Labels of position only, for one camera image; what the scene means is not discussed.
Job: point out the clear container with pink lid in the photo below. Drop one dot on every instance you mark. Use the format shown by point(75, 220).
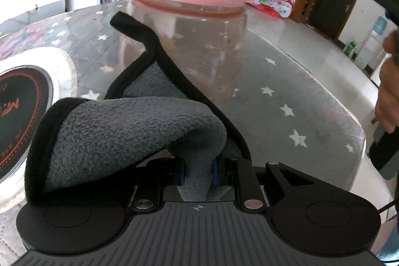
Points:
point(193, 35)

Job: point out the grey cloth with black trim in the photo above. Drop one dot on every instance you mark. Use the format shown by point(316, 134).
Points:
point(124, 135)

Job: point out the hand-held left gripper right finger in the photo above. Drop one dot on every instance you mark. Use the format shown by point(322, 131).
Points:
point(215, 172)

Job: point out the grey star printed tablecloth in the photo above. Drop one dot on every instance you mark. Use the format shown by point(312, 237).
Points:
point(280, 91)

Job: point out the person's right hand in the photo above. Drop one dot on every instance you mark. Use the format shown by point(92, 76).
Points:
point(388, 82)

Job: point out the green bottle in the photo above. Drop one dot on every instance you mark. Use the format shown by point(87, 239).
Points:
point(349, 49)

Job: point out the dark brown door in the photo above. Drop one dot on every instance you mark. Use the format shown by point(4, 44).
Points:
point(335, 4)

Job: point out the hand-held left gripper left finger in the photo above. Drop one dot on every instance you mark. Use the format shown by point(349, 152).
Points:
point(182, 174)

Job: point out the black round induction cooker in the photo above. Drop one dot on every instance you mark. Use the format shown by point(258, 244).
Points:
point(18, 116)

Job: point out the colourful dotted baby bouncer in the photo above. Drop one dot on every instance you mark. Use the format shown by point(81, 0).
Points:
point(279, 1)

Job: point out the white round fringed mat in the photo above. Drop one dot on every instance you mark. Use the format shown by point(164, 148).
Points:
point(64, 72)

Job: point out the white water dispenser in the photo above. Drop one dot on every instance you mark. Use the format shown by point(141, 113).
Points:
point(372, 41)

